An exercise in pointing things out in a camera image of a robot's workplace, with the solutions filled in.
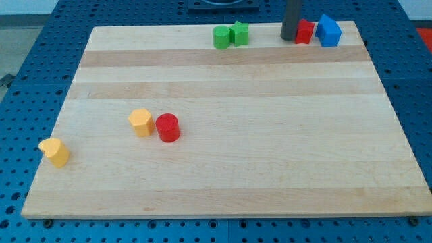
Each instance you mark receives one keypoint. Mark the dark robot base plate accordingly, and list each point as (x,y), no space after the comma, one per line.
(221,5)

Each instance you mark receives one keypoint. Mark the red cylinder block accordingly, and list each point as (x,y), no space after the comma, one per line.
(168,127)

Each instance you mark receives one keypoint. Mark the blue house-shaped block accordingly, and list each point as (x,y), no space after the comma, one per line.
(328,31)

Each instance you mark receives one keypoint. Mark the yellow hexagon block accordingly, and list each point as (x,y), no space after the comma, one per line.
(142,122)

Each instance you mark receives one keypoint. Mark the green star block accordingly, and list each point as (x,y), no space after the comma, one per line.
(239,33)

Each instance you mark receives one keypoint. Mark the red star block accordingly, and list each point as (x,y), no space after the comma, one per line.
(304,32)

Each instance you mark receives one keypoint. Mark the green cylinder block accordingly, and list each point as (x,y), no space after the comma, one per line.
(221,37)

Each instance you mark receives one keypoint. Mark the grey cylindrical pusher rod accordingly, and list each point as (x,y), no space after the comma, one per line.
(291,19)

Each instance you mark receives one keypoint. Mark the yellow heart block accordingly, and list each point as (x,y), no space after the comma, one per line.
(56,151)

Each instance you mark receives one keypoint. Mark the blue perforated table mat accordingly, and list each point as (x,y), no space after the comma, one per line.
(33,102)

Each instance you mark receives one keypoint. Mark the wooden board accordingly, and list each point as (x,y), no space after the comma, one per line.
(270,129)

